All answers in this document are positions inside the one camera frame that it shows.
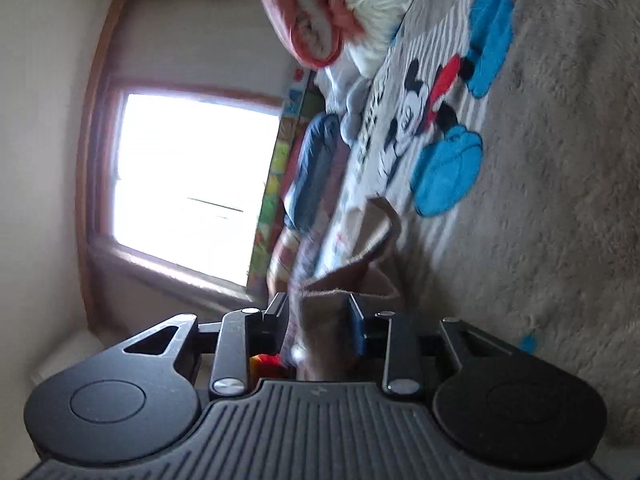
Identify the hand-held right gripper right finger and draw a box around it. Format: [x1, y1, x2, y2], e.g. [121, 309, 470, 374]
[347, 294, 531, 396]

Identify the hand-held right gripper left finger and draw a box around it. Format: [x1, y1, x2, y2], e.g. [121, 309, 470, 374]
[120, 292, 291, 402]

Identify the colourful alphabet bed bumper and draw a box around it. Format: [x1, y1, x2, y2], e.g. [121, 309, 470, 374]
[247, 67, 322, 294]

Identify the blue folded blanket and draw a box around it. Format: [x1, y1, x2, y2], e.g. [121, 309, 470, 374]
[284, 112, 347, 234]

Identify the window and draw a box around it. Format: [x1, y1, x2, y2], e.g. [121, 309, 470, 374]
[112, 92, 284, 289]

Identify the cartoon mouse printed blanket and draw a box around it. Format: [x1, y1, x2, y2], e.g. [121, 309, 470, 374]
[315, 0, 640, 461]

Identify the cream quilt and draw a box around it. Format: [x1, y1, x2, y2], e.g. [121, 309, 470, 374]
[340, 0, 427, 79]

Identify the pink folded quilt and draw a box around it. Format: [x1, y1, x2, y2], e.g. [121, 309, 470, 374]
[252, 0, 372, 69]

